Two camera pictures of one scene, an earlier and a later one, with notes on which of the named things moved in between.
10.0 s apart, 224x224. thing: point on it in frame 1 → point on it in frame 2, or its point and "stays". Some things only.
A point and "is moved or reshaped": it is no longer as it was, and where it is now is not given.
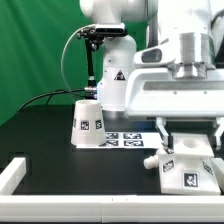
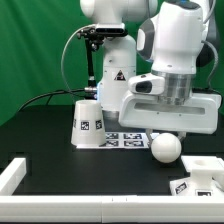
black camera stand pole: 90,92 stays
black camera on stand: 100,32 stays
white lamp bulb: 151,162 → 165,147
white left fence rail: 12,175 stays
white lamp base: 186,166 is moved or reshaped
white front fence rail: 112,209 stays
